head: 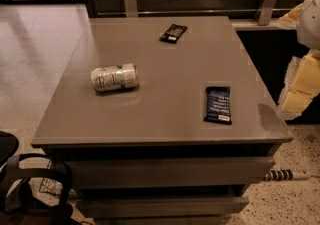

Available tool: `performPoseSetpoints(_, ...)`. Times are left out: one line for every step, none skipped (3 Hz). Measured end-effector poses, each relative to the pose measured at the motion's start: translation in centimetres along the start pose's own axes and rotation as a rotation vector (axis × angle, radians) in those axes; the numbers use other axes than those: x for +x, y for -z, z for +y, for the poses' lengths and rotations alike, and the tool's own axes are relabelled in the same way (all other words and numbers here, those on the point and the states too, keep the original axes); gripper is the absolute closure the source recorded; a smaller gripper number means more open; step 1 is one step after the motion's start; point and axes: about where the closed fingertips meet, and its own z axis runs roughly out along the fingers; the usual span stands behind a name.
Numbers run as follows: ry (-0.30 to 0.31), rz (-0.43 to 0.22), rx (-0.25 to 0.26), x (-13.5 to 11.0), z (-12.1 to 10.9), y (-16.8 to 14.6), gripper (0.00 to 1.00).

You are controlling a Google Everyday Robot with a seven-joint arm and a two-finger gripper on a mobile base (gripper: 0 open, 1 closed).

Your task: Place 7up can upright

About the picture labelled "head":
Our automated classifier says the grey drawer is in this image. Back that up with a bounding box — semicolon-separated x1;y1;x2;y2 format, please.
77;197;249;218
67;156;275;189

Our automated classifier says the black snack packet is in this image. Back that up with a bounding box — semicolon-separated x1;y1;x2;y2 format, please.
159;24;188;43

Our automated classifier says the blue snack bar wrapper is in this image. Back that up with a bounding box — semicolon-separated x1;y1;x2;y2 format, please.
204;86;232;125

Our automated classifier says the horizontal metal rail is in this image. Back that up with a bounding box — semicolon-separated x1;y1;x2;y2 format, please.
97;8;291;18

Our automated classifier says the upper grey drawer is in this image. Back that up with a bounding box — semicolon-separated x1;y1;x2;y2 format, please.
67;156;275;189

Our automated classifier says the black office chair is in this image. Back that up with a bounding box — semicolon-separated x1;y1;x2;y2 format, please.
0;131;73;225

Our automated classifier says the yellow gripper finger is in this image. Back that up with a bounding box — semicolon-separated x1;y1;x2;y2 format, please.
279;4;302;24
278;50;320;120

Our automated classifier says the black white striped cable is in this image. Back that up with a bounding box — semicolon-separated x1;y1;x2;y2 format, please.
264;169;312;182

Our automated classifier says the grey drawer cabinet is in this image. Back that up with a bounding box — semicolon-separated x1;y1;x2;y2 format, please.
32;17;291;225

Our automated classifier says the right metal wall bracket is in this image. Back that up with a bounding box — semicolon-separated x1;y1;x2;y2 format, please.
256;0;277;26

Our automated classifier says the lower grey drawer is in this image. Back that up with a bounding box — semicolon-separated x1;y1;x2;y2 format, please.
77;197;249;218

